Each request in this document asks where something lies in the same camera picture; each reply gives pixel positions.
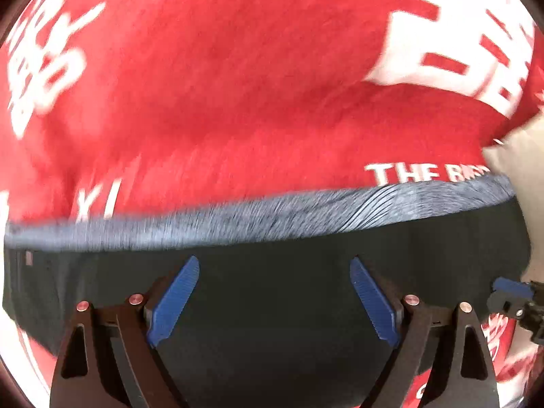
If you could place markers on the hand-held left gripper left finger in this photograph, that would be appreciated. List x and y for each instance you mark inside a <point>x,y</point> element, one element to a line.
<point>176,299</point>

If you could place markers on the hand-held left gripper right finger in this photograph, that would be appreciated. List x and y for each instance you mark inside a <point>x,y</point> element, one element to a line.
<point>374,299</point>

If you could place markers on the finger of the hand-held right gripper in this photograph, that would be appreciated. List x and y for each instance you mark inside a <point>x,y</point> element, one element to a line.
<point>512,290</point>

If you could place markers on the black pants with grey waistband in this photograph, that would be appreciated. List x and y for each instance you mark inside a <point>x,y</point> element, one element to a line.
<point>272,284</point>

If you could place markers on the white pillow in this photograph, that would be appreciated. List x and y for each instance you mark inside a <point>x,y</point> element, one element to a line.
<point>520,170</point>

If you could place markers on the red printed blanket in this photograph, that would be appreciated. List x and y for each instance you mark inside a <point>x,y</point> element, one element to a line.
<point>212,93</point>

